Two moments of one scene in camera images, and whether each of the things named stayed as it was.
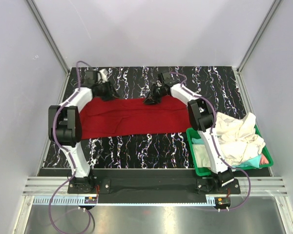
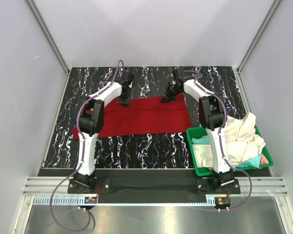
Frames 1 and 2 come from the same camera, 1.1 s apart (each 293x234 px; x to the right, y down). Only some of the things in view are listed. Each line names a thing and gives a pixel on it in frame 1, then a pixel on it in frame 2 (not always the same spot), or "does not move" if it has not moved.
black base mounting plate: [153, 183] does not move
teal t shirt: [253, 162] does not move
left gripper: [111, 93] → [125, 102]
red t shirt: [100, 118] does not move
